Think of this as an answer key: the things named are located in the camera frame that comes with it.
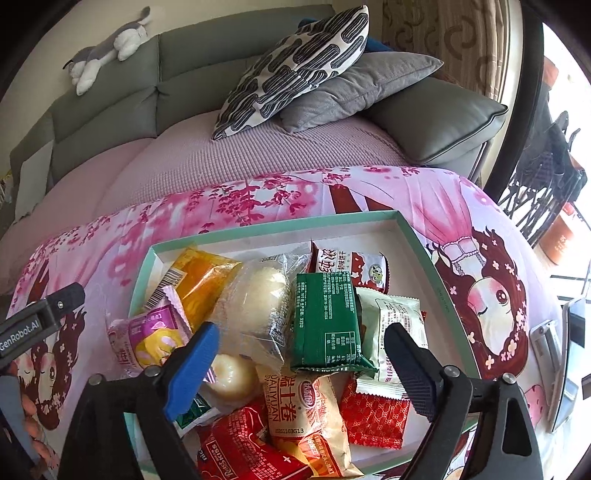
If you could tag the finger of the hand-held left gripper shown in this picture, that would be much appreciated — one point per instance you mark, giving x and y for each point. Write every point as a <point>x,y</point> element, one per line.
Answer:
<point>64,300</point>

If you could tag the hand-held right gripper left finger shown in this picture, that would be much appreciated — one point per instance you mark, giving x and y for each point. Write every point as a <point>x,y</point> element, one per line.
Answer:
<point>194,369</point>

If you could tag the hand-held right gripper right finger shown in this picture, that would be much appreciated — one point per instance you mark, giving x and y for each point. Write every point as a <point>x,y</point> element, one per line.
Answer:
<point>415,369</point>

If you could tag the small clear-wrapped white bun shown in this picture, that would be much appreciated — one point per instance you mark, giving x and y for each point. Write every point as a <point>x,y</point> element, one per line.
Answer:
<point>235,378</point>

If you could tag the small green and white packet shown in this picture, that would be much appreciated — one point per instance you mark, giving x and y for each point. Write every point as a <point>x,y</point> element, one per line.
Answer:
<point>196,413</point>

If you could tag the pale green snack packet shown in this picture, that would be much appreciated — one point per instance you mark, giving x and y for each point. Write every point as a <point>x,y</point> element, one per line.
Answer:
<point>392,318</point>

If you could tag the pink snack packet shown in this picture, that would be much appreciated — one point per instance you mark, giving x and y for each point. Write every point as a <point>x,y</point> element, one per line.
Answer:
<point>147,332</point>

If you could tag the red patterned wafer packet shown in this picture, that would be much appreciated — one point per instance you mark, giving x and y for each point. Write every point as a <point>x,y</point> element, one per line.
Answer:
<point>374,415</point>

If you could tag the yellow snack packet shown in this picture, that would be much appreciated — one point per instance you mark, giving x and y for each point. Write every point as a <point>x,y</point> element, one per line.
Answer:
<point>203,281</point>

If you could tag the red flower-print snack packet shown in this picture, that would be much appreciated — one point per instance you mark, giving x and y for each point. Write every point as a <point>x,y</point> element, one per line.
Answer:
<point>240,447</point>

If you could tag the large clear-wrapped white bun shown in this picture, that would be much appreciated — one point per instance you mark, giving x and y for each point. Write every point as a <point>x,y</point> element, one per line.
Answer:
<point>263,295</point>

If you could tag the green and white cracker packet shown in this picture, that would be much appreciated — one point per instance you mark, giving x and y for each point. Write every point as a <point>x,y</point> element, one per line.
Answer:
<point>325,318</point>

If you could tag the orange biscuit packet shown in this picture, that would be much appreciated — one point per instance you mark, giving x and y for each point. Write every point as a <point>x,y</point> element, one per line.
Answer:
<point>300,415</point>

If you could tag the red and white biscuit packet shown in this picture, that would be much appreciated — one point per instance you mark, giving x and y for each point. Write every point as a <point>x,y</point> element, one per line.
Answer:
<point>351,267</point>

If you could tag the teal-rimmed white box tray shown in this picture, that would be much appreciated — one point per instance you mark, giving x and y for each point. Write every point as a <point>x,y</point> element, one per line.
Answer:
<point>369,235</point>

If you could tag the person's left hand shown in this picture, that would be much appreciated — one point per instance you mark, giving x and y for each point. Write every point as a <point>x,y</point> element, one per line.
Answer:
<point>32,415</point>

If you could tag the light grey cushion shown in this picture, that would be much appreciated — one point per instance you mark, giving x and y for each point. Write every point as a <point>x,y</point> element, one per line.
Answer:
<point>34,180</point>

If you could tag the silver metal stand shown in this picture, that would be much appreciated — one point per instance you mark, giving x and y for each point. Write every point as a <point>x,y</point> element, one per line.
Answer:
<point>572,360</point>

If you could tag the printed cartoon blanket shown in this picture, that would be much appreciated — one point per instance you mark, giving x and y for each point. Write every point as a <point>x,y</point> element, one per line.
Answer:
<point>258,203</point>

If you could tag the orange pot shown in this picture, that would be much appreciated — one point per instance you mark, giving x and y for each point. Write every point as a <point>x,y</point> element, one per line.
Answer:
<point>561,240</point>

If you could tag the pink sofa cover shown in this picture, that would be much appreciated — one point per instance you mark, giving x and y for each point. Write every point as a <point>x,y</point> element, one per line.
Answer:
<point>277,152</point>

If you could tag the black metal rack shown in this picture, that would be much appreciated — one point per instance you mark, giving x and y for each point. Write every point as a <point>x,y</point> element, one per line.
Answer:
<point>545,175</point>

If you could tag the grey and white plush toy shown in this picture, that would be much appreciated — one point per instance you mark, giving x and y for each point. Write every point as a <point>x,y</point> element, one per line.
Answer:
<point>106,50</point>

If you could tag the grey sofa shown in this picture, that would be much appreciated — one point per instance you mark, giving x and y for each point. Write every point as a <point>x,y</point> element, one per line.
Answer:
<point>194,78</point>

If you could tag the grey pillow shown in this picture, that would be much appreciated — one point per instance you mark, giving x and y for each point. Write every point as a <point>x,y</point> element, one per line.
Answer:
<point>360,87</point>

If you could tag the black and white patterned pillow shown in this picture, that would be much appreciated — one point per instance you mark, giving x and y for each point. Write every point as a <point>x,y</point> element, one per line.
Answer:
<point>295,69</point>

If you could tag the blue cloth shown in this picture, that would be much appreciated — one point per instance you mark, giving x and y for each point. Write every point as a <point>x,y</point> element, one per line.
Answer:
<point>378,45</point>

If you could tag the beige patterned curtain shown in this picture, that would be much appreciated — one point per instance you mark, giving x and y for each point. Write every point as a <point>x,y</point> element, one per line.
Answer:
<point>443,41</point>

